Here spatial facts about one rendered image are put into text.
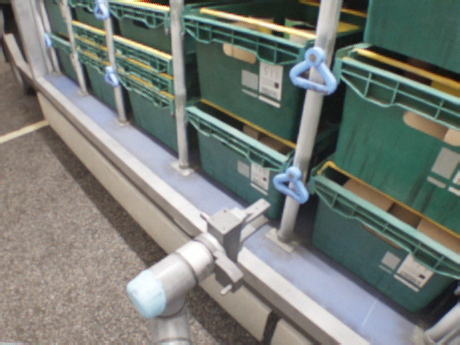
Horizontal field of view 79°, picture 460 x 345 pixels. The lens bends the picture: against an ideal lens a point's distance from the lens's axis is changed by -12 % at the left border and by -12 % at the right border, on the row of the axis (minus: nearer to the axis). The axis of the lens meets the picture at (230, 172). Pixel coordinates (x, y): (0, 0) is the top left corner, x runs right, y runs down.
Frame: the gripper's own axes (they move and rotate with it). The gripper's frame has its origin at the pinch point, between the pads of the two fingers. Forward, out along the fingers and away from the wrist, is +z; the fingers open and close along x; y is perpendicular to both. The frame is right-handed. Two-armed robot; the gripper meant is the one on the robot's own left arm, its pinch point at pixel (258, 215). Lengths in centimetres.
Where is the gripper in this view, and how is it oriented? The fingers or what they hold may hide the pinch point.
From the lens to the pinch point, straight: 69.3
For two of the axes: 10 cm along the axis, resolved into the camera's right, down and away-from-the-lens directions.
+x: -0.5, 7.8, 6.3
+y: -7.0, -4.7, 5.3
